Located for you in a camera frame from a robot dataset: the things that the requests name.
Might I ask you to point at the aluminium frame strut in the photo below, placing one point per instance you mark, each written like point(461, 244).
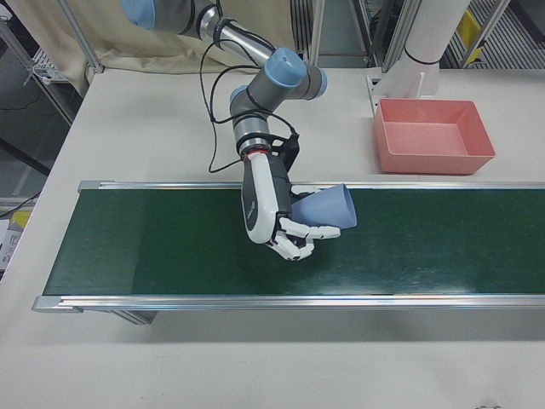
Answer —
point(87, 51)

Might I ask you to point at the green conveyor belt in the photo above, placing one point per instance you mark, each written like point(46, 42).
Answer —
point(213, 255)

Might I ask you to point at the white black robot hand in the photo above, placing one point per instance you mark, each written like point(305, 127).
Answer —
point(257, 200)

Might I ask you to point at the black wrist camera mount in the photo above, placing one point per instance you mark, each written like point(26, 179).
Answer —
point(291, 147)

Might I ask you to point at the light blue plastic cup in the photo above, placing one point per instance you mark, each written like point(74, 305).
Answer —
point(328, 209)

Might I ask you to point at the white metal base bracket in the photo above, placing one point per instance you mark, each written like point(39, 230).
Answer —
point(374, 85)

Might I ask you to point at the yellow plastic item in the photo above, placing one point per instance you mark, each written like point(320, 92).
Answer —
point(468, 25)

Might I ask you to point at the beige fabric curtain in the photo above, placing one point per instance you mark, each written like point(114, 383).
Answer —
point(127, 47)

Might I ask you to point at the pink plastic box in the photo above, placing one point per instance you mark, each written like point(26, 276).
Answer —
point(430, 136)

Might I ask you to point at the UR5e robot arm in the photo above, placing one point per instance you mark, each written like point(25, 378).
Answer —
point(281, 72)

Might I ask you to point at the white cylindrical column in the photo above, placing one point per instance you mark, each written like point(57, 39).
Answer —
point(426, 34)

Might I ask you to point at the aluminium frame post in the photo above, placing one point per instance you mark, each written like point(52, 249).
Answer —
point(394, 42)

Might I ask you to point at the cardboard box with print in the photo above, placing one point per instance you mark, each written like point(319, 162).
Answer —
point(10, 243)

